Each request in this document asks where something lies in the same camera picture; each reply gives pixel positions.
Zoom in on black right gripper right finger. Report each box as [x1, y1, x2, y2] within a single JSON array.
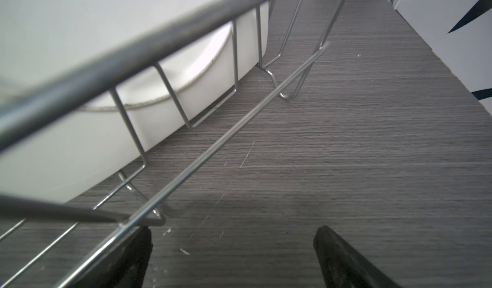
[[313, 226, 400, 287]]

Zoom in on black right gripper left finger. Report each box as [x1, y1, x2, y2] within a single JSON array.
[[73, 226, 153, 287]]

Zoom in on round speckled plate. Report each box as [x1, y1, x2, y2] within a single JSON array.
[[0, 0, 270, 204]]

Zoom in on wire dish rack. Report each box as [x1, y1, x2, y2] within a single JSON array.
[[0, 0, 358, 288]]

